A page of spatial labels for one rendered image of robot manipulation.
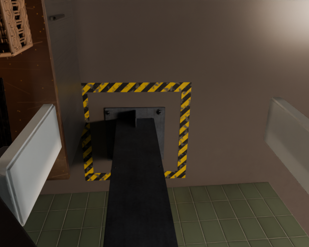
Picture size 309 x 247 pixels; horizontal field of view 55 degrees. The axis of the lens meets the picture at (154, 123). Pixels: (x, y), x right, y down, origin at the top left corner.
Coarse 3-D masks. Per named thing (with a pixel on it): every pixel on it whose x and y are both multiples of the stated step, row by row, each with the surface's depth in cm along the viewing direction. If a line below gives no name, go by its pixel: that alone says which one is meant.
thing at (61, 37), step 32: (32, 0) 82; (64, 0) 113; (32, 32) 85; (64, 32) 110; (0, 64) 88; (32, 64) 89; (64, 64) 108; (32, 96) 92; (64, 96) 106; (64, 128) 104; (64, 160) 102
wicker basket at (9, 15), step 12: (0, 0) 67; (12, 0) 81; (24, 0) 81; (0, 12) 81; (12, 12) 73; (24, 12) 81; (0, 24) 82; (12, 24) 73; (24, 24) 81; (0, 36) 84; (12, 36) 71; (24, 36) 81; (0, 48) 80; (12, 48) 72; (24, 48) 79
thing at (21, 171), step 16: (48, 112) 17; (32, 128) 14; (48, 128) 16; (16, 144) 13; (32, 144) 14; (48, 144) 16; (0, 160) 12; (16, 160) 12; (32, 160) 14; (48, 160) 16; (0, 176) 11; (16, 176) 12; (32, 176) 14; (0, 192) 12; (16, 192) 12; (32, 192) 14; (16, 208) 12
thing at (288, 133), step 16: (272, 112) 18; (288, 112) 16; (272, 128) 18; (288, 128) 16; (304, 128) 14; (272, 144) 18; (288, 144) 16; (304, 144) 14; (288, 160) 16; (304, 160) 14; (304, 176) 14
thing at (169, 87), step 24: (120, 120) 157; (144, 120) 157; (120, 144) 132; (144, 144) 132; (120, 168) 114; (144, 168) 114; (120, 192) 100; (144, 192) 100; (120, 216) 89; (144, 216) 90; (168, 216) 90; (120, 240) 81; (144, 240) 81; (168, 240) 81
